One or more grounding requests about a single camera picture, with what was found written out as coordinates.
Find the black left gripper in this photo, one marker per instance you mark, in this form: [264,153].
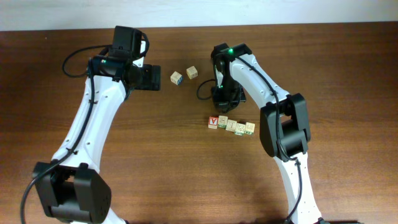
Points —
[152,79]

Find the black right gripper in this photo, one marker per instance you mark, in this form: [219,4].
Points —
[226,106]

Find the wooden block green trim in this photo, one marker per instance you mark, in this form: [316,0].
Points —
[222,121]

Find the wooden block letter J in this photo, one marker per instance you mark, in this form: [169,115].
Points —
[231,125]

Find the wooden block red A face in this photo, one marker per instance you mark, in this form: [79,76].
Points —
[213,122]

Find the wooden block number 9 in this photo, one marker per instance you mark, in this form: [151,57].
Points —
[240,129]

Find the wooden block red E face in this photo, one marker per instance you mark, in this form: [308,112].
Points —
[249,128]

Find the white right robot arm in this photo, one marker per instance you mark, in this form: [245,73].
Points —
[284,128]

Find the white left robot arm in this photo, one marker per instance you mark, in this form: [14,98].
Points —
[70,187]

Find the wooden block blue H face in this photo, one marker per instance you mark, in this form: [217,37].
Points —
[176,78]

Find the plain wooden letter block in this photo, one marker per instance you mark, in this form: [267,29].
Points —
[192,72]

